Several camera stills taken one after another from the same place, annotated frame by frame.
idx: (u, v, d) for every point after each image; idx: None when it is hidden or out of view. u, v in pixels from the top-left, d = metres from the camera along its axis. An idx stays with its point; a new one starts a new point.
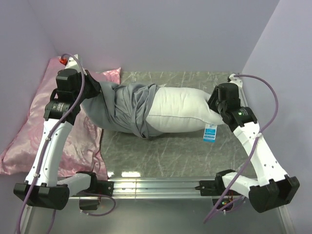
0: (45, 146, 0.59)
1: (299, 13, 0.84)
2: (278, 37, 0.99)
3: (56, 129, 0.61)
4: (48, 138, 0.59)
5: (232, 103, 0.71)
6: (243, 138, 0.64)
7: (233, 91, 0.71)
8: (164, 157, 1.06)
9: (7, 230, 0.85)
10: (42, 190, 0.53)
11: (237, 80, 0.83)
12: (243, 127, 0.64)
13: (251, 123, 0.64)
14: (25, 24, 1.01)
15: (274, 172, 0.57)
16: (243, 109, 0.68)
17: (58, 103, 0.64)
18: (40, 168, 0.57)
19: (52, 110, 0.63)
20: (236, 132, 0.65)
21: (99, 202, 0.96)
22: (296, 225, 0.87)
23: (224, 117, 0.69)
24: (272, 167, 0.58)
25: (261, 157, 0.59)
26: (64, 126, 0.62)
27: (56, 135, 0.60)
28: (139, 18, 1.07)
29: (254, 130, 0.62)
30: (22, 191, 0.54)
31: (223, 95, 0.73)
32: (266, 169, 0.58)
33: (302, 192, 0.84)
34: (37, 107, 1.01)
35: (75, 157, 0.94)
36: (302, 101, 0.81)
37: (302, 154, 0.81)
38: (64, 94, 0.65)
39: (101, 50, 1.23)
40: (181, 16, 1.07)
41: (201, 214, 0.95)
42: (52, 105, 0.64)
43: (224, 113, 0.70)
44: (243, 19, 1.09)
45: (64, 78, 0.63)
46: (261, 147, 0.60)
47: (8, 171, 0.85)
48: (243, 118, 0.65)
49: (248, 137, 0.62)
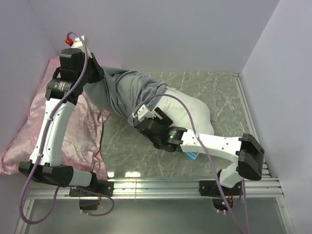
0: (48, 126, 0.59)
1: (300, 13, 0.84)
2: (278, 36, 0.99)
3: (58, 109, 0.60)
4: (49, 119, 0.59)
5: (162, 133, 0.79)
6: (191, 147, 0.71)
7: (153, 126, 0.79)
8: (164, 157, 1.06)
9: (7, 230, 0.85)
10: (46, 169, 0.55)
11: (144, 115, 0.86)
12: (183, 143, 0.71)
13: (185, 134, 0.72)
14: (25, 24, 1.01)
15: (232, 146, 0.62)
16: (171, 130, 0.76)
17: (60, 82, 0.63)
18: (43, 147, 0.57)
19: (54, 89, 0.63)
20: (184, 149, 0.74)
21: (99, 202, 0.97)
22: (296, 225, 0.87)
23: (166, 147, 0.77)
24: (227, 143, 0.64)
25: (215, 145, 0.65)
26: (66, 107, 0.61)
27: (58, 115, 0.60)
28: (139, 17, 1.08)
29: (192, 135, 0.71)
30: (26, 169, 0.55)
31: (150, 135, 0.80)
32: (226, 147, 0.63)
33: (302, 192, 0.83)
34: (37, 107, 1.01)
35: (75, 157, 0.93)
36: (302, 102, 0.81)
37: (303, 154, 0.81)
38: (66, 73, 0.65)
39: (101, 51, 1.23)
40: (181, 16, 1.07)
41: (200, 214, 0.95)
42: (53, 84, 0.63)
43: (164, 145, 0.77)
44: (243, 19, 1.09)
45: (67, 56, 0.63)
46: (207, 140, 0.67)
47: (8, 171, 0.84)
48: (175, 137, 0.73)
49: (194, 143, 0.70)
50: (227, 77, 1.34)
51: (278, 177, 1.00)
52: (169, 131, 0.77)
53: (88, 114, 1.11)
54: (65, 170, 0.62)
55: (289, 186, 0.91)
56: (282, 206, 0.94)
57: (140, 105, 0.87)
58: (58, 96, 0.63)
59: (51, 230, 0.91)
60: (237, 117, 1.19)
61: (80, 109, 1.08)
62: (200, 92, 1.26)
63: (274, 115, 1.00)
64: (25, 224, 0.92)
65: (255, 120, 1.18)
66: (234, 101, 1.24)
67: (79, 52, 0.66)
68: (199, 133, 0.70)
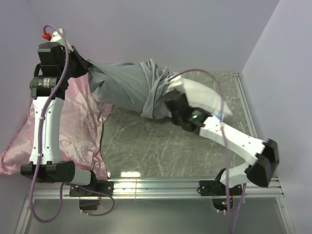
0: (41, 126, 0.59)
1: (300, 13, 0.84)
2: (278, 36, 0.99)
3: (48, 107, 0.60)
4: (41, 117, 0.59)
5: (183, 110, 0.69)
6: (211, 135, 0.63)
7: (179, 102, 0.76)
8: (164, 157, 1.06)
9: (7, 230, 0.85)
10: (49, 167, 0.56)
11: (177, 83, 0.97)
12: (204, 126, 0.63)
13: (209, 119, 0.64)
14: (25, 24, 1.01)
15: (254, 146, 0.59)
16: (195, 110, 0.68)
17: (44, 79, 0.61)
18: (41, 147, 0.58)
19: (38, 87, 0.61)
20: (203, 134, 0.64)
21: (99, 202, 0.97)
22: (295, 225, 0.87)
23: (185, 128, 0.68)
24: (249, 143, 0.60)
25: (236, 141, 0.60)
26: (55, 102, 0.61)
27: (49, 113, 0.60)
28: (140, 17, 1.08)
29: (216, 123, 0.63)
30: (29, 171, 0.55)
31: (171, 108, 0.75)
32: (247, 146, 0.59)
33: (302, 192, 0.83)
34: None
35: (75, 157, 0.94)
36: (302, 102, 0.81)
37: (302, 154, 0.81)
38: (47, 69, 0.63)
39: (101, 51, 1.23)
40: (181, 16, 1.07)
41: (201, 213, 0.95)
42: (37, 81, 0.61)
43: (183, 122, 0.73)
44: (243, 19, 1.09)
45: (46, 50, 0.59)
46: (230, 133, 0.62)
47: (8, 171, 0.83)
48: (201, 119, 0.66)
49: (215, 130, 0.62)
50: (227, 77, 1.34)
51: (278, 177, 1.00)
52: (192, 110, 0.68)
53: (88, 113, 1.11)
54: (68, 165, 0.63)
55: (289, 186, 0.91)
56: (282, 206, 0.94)
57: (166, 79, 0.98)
58: (45, 93, 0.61)
59: (51, 230, 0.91)
60: (237, 117, 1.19)
61: (80, 109, 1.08)
62: None
63: (274, 115, 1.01)
64: (25, 224, 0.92)
65: (255, 120, 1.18)
66: (234, 101, 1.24)
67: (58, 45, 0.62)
68: (224, 124, 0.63)
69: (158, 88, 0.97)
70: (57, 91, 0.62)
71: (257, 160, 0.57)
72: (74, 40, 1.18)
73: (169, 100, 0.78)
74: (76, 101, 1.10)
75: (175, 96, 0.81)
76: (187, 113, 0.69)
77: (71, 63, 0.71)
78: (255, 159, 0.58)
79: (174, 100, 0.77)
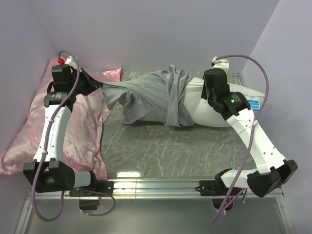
0: (49, 127, 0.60)
1: (300, 13, 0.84)
2: (278, 37, 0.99)
3: (58, 112, 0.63)
4: (51, 120, 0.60)
5: (223, 90, 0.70)
6: (238, 126, 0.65)
7: (220, 77, 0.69)
8: (164, 157, 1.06)
9: (7, 230, 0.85)
10: (51, 164, 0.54)
11: (221, 62, 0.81)
12: (237, 116, 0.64)
13: (245, 110, 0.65)
14: (25, 24, 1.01)
15: (274, 159, 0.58)
16: (234, 95, 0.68)
17: (57, 93, 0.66)
18: (47, 146, 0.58)
19: (51, 99, 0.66)
20: (231, 121, 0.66)
21: (99, 202, 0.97)
22: (296, 225, 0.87)
23: (217, 107, 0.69)
24: (271, 153, 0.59)
25: (261, 146, 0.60)
26: (65, 109, 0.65)
27: (59, 117, 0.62)
28: (139, 18, 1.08)
29: (249, 118, 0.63)
30: (32, 170, 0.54)
31: (210, 83, 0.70)
32: (266, 157, 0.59)
33: (301, 192, 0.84)
34: (37, 107, 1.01)
35: (75, 157, 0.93)
36: (302, 103, 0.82)
37: (302, 153, 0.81)
38: (58, 86, 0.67)
39: (101, 51, 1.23)
40: (181, 16, 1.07)
41: (201, 213, 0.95)
42: (51, 94, 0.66)
43: (216, 102, 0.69)
44: (243, 19, 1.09)
45: (58, 70, 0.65)
46: (258, 136, 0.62)
47: (8, 171, 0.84)
48: (236, 106, 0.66)
49: (245, 126, 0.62)
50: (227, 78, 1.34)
51: None
52: (231, 94, 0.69)
53: (88, 113, 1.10)
54: (68, 171, 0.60)
55: (289, 186, 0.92)
56: (282, 205, 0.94)
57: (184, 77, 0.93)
58: (56, 104, 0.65)
59: (51, 230, 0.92)
60: None
61: (80, 109, 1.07)
62: None
63: (274, 115, 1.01)
64: (25, 224, 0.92)
65: None
66: None
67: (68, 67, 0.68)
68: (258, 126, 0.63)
69: (180, 80, 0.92)
70: (67, 103, 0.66)
71: (269, 171, 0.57)
72: (74, 40, 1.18)
73: (210, 73, 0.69)
74: (76, 101, 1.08)
75: (219, 70, 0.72)
76: (224, 96, 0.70)
77: (80, 81, 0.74)
78: (269, 171, 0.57)
79: (216, 74, 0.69)
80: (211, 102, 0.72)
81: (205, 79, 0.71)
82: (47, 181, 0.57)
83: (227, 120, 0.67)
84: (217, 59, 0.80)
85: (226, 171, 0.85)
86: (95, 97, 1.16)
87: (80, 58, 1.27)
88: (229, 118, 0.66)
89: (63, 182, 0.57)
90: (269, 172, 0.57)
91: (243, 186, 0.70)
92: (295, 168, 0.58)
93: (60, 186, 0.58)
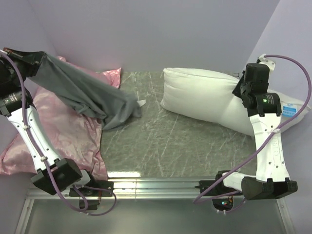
0: (30, 134, 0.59)
1: (303, 13, 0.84)
2: (280, 37, 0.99)
3: (28, 115, 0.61)
4: (27, 126, 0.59)
5: (259, 87, 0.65)
6: (257, 127, 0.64)
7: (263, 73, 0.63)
8: (164, 157, 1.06)
9: (7, 231, 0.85)
10: (59, 163, 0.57)
11: (268, 61, 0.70)
12: (261, 118, 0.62)
13: (273, 115, 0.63)
14: (26, 25, 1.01)
15: (275, 174, 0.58)
16: (269, 95, 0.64)
17: (9, 96, 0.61)
18: (42, 151, 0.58)
19: (8, 104, 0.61)
20: (253, 120, 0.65)
21: (99, 202, 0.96)
22: (295, 225, 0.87)
23: (245, 100, 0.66)
24: (276, 167, 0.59)
25: (268, 155, 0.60)
26: (30, 109, 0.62)
27: (32, 120, 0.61)
28: (139, 20, 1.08)
29: (272, 124, 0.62)
30: (42, 177, 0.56)
31: (249, 76, 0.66)
32: (269, 167, 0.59)
33: (301, 192, 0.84)
34: (37, 107, 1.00)
35: (75, 157, 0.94)
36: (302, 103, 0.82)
37: (302, 153, 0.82)
38: (3, 87, 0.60)
39: (101, 51, 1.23)
40: (181, 19, 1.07)
41: (201, 214, 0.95)
42: (3, 101, 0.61)
43: (247, 96, 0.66)
44: (243, 21, 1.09)
45: None
46: (272, 144, 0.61)
47: (8, 171, 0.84)
48: (267, 106, 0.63)
49: (264, 129, 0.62)
50: None
51: None
52: (266, 94, 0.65)
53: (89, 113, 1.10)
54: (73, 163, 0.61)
55: None
56: (282, 206, 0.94)
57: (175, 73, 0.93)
58: (16, 107, 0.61)
59: (52, 230, 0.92)
60: None
61: None
62: None
63: None
64: (25, 224, 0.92)
65: None
66: None
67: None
68: (276, 135, 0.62)
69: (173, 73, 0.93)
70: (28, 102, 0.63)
71: (265, 181, 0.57)
72: (74, 40, 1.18)
73: (251, 66, 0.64)
74: None
75: (264, 65, 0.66)
76: (259, 92, 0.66)
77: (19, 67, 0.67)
78: (265, 181, 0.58)
79: (258, 69, 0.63)
80: (243, 94, 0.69)
81: (245, 70, 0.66)
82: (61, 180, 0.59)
83: (252, 117, 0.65)
84: (265, 56, 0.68)
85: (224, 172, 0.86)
86: None
87: (80, 57, 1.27)
88: (254, 116, 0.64)
89: (76, 173, 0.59)
90: (265, 181, 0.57)
91: (239, 186, 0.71)
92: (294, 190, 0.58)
93: (71, 180, 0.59)
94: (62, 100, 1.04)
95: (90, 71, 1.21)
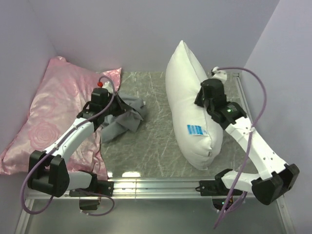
0: (71, 131, 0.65)
1: (301, 14, 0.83)
2: (278, 37, 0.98)
3: (84, 124, 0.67)
4: (75, 126, 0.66)
5: (220, 101, 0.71)
6: (236, 134, 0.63)
7: (219, 88, 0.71)
8: (164, 157, 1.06)
9: (7, 231, 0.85)
10: (54, 161, 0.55)
11: (220, 72, 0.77)
12: (234, 125, 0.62)
13: (242, 118, 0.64)
14: (26, 25, 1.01)
15: (274, 166, 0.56)
16: (230, 105, 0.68)
17: (90, 113, 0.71)
18: (60, 144, 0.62)
19: (83, 115, 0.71)
20: (229, 130, 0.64)
21: (99, 202, 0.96)
22: (295, 225, 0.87)
23: (213, 117, 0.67)
24: (271, 159, 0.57)
25: (259, 150, 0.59)
26: (91, 123, 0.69)
27: (82, 127, 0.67)
28: (139, 20, 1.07)
29: (247, 125, 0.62)
30: (35, 158, 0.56)
31: (208, 94, 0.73)
32: (266, 162, 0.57)
33: (302, 193, 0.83)
34: (37, 107, 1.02)
35: (75, 157, 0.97)
36: (303, 104, 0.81)
37: (303, 153, 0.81)
38: (92, 107, 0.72)
39: (102, 51, 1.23)
40: (181, 18, 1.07)
41: (201, 214, 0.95)
42: (85, 111, 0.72)
43: (213, 112, 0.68)
44: (244, 20, 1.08)
45: (97, 94, 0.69)
46: (257, 141, 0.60)
47: (8, 171, 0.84)
48: (233, 114, 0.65)
49: (243, 133, 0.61)
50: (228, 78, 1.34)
51: None
52: (228, 105, 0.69)
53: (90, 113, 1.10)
54: (64, 177, 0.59)
55: None
56: (282, 206, 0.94)
57: (182, 48, 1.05)
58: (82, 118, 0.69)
59: (51, 230, 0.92)
60: None
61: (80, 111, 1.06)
62: None
63: (275, 116, 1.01)
64: (25, 223, 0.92)
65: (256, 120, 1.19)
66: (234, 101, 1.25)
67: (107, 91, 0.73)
68: (254, 133, 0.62)
69: (182, 49, 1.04)
70: (93, 121, 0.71)
71: (271, 177, 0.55)
72: (75, 40, 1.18)
73: (208, 85, 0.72)
74: (76, 101, 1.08)
75: (218, 81, 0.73)
76: (221, 105, 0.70)
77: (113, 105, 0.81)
78: (270, 176, 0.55)
79: (213, 86, 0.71)
80: (208, 111, 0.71)
81: (204, 90, 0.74)
82: (42, 178, 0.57)
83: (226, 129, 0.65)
84: (217, 69, 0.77)
85: (228, 172, 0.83)
86: None
87: (80, 57, 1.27)
88: (227, 127, 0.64)
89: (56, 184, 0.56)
90: (271, 176, 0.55)
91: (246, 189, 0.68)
92: (297, 172, 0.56)
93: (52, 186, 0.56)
94: (62, 100, 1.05)
95: (90, 72, 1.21)
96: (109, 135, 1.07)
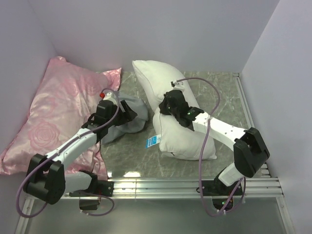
0: (74, 139, 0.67)
1: (301, 15, 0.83)
2: (278, 37, 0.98)
3: (87, 133, 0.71)
4: (78, 135, 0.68)
5: (183, 107, 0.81)
6: (202, 127, 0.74)
7: (180, 98, 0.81)
8: (164, 157, 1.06)
9: (8, 230, 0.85)
10: (54, 165, 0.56)
11: (179, 84, 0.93)
12: (195, 121, 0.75)
13: (200, 114, 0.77)
14: (26, 25, 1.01)
15: (235, 134, 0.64)
16: (192, 108, 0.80)
17: (94, 125, 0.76)
18: (62, 150, 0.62)
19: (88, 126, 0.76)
20: (196, 127, 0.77)
21: (99, 202, 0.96)
22: (295, 225, 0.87)
23: (181, 122, 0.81)
24: (231, 130, 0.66)
25: (219, 129, 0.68)
26: (94, 134, 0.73)
27: (85, 137, 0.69)
28: (139, 20, 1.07)
29: (205, 117, 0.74)
30: (36, 162, 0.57)
31: (172, 104, 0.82)
32: (228, 133, 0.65)
33: (301, 193, 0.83)
34: (37, 107, 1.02)
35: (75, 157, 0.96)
36: (303, 104, 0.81)
37: (303, 154, 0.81)
38: (97, 118, 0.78)
39: (102, 52, 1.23)
40: (181, 19, 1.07)
41: (201, 213, 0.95)
42: (89, 123, 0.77)
43: (180, 119, 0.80)
44: (244, 20, 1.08)
45: (102, 107, 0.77)
46: (216, 124, 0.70)
47: (8, 171, 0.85)
48: (193, 115, 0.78)
49: (204, 123, 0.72)
50: (228, 77, 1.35)
51: (278, 177, 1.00)
52: (189, 109, 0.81)
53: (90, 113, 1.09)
54: (60, 185, 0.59)
55: (289, 186, 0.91)
56: (282, 206, 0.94)
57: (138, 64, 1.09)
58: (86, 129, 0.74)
59: (51, 229, 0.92)
60: (237, 117, 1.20)
61: (80, 111, 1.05)
62: (200, 92, 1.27)
63: (274, 116, 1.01)
64: (25, 223, 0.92)
65: (256, 120, 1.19)
66: (234, 101, 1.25)
67: (111, 104, 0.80)
68: (212, 118, 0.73)
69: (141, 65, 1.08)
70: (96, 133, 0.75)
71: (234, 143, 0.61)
72: (74, 40, 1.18)
73: (170, 97, 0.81)
74: (76, 101, 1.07)
75: (176, 91, 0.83)
76: (185, 111, 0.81)
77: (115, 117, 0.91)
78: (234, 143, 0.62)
79: (175, 97, 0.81)
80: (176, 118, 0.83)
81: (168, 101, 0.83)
82: (38, 183, 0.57)
83: (194, 128, 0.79)
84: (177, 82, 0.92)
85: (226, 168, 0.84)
86: (95, 96, 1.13)
87: (80, 57, 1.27)
88: (193, 126, 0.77)
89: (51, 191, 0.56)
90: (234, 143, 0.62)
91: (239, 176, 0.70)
92: (257, 132, 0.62)
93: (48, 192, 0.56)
94: (63, 100, 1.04)
95: (90, 72, 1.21)
96: (110, 137, 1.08)
